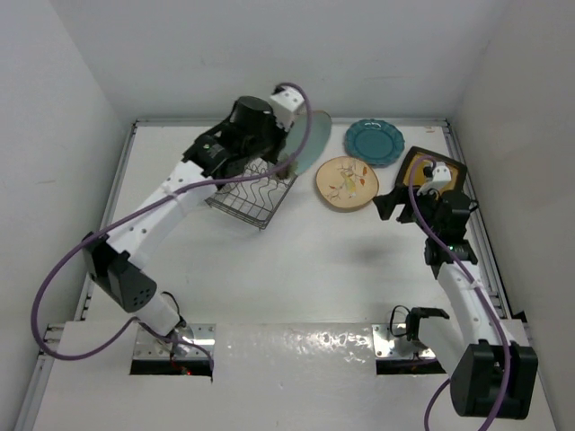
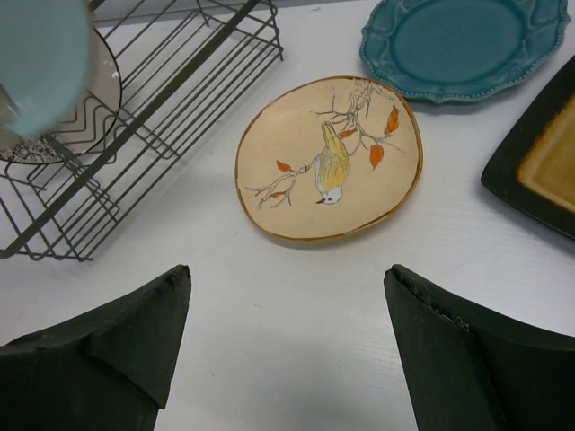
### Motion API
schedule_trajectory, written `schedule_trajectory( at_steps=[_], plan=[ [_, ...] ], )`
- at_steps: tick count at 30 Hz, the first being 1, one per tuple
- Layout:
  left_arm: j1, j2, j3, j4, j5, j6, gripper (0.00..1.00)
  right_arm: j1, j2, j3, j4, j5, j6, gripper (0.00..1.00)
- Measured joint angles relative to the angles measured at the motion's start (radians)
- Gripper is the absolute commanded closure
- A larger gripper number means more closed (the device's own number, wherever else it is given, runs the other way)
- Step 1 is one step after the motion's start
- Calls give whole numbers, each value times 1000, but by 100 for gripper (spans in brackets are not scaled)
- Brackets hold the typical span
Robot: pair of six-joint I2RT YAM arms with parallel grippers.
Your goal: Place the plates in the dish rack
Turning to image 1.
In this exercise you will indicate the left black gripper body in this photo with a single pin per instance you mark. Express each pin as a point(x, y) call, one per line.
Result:
point(266, 143)

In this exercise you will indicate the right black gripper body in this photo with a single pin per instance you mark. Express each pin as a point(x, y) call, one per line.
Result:
point(425, 207)

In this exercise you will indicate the light blue flower plate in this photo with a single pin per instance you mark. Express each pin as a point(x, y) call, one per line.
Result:
point(316, 142)

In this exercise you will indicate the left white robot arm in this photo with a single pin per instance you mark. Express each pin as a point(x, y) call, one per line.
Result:
point(117, 259)

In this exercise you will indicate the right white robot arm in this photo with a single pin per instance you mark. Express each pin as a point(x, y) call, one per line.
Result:
point(490, 374)

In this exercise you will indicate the tan bird plate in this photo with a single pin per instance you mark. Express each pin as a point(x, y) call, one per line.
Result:
point(346, 183)

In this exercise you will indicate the teal scalloped plate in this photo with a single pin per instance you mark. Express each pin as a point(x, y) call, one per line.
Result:
point(374, 141)

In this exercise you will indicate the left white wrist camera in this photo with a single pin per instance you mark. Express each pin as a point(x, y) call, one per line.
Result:
point(286, 103)

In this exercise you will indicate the black wire dish rack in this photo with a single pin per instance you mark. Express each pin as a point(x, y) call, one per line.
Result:
point(254, 202)

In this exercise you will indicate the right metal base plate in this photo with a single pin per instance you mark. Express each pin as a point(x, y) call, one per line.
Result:
point(389, 345)

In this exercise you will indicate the metal base plate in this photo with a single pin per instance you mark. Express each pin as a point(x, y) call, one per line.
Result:
point(196, 339)
point(389, 345)

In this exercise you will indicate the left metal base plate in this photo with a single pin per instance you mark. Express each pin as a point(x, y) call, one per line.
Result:
point(196, 339)

